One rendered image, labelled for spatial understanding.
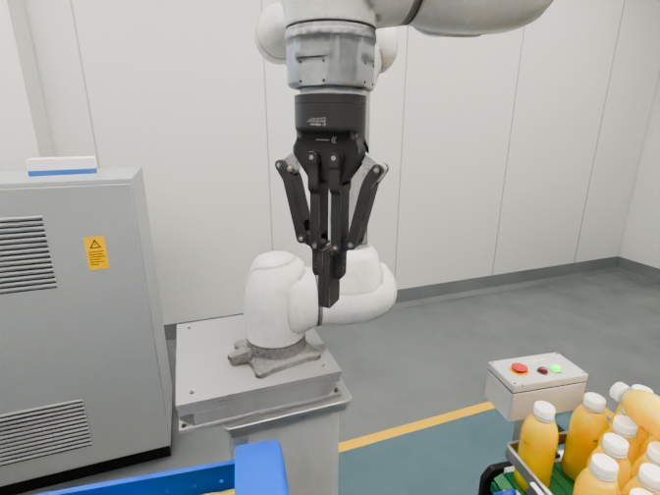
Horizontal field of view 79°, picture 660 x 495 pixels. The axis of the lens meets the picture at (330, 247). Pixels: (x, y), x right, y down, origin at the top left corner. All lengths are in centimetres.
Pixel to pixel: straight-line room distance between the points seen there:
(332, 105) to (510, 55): 383
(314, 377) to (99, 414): 144
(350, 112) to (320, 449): 93
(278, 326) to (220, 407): 22
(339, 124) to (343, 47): 7
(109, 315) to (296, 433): 117
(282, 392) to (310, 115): 75
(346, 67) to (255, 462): 49
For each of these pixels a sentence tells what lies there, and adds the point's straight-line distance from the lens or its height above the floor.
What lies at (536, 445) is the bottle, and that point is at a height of 103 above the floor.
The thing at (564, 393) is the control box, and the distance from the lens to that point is 114.
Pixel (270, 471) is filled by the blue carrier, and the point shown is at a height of 123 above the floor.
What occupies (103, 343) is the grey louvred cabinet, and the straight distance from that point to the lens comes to 209.
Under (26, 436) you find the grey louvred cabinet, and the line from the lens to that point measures 238.
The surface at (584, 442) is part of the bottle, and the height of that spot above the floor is 101.
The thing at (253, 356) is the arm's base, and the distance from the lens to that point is 106.
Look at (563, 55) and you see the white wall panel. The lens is 464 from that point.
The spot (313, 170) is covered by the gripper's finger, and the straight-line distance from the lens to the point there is 43.
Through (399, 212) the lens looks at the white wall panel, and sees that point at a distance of 364.
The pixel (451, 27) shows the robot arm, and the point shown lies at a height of 176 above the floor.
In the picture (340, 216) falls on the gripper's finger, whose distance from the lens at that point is 43.
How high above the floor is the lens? 166
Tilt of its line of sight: 17 degrees down
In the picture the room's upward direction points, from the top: straight up
